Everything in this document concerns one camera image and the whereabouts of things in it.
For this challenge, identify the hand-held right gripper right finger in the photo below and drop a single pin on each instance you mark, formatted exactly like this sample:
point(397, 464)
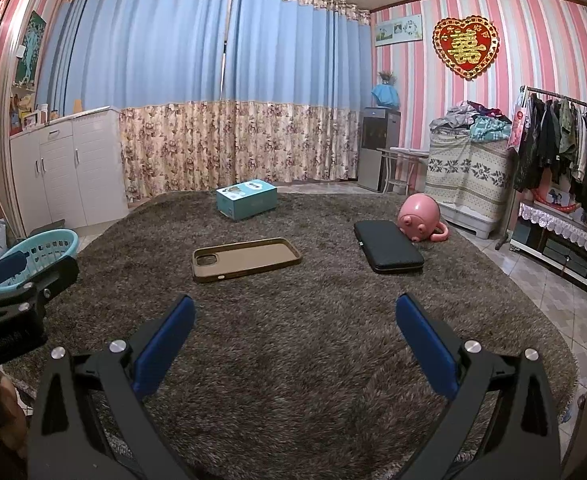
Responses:
point(426, 347)

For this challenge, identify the light blue plastic basket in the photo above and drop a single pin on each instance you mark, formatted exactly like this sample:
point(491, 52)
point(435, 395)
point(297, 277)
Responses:
point(48, 247)

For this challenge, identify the wall picture clock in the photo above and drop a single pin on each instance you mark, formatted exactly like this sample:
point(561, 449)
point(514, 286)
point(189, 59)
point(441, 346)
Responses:
point(398, 31)

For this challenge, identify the green wall poster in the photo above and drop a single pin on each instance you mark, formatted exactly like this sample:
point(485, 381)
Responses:
point(29, 50)

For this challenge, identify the pile of colourful toys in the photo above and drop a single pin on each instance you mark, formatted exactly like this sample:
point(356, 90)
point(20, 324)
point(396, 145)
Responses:
point(20, 110)

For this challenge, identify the blue floral curtain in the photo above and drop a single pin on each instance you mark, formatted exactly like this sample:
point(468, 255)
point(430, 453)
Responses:
point(293, 85)
point(138, 85)

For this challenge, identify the patterned cloth covered stack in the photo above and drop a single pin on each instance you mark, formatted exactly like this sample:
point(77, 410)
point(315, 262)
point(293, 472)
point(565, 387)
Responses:
point(468, 180)

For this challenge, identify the brown shaggy rug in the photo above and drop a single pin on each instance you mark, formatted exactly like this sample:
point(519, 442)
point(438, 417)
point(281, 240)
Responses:
point(293, 360)

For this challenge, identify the white cabinet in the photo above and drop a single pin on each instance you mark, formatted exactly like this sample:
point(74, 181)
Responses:
point(73, 170)

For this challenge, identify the low cabinet with lace cover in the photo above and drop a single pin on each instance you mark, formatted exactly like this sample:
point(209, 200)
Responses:
point(558, 250)

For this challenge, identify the brown phone case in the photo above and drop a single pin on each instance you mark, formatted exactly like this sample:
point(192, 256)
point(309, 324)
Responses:
point(248, 260)

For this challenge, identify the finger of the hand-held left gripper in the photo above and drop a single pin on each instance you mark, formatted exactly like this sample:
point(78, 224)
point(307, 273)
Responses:
point(5, 270)
point(55, 277)

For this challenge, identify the metal clothes rack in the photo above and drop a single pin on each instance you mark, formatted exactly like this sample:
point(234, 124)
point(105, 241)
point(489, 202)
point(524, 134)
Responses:
point(563, 97)

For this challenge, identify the red heart wall decoration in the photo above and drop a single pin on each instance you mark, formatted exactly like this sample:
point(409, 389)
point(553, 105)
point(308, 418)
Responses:
point(466, 47)

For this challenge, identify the row of hanging clothes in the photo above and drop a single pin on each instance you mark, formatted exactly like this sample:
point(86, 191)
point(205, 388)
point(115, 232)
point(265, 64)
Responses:
point(568, 150)

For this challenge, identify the grey water dispenser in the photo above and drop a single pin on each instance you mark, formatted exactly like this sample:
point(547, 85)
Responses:
point(376, 155)

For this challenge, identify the wooden stool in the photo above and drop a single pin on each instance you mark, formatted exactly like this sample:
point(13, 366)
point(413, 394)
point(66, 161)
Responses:
point(52, 226)

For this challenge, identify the red blue toy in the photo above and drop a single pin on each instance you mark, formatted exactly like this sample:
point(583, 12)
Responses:
point(556, 197)

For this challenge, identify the black zipper case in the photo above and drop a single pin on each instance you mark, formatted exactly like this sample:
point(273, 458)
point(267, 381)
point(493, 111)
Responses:
point(388, 247)

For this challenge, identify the blue wrapped potted plant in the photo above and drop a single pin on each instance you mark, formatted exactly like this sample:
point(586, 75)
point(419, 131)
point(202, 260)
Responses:
point(386, 94)

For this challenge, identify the pink piggy bank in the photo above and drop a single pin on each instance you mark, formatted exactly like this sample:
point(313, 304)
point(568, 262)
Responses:
point(418, 217)

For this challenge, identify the light blue cardboard box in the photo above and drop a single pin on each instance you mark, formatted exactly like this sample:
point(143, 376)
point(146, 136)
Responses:
point(246, 200)

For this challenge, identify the pile of loose clothes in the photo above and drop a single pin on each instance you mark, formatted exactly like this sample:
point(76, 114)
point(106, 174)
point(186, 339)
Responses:
point(468, 120)

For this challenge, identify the white pink box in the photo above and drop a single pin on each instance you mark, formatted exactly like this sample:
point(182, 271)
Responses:
point(30, 120)

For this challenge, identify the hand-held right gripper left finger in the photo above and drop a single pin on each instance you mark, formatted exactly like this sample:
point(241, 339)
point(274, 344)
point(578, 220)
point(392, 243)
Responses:
point(163, 347)

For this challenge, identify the person's left hand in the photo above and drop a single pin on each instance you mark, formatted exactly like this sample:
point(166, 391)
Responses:
point(13, 405)

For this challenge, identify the small white folding table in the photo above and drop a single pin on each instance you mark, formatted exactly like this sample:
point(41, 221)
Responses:
point(406, 154)

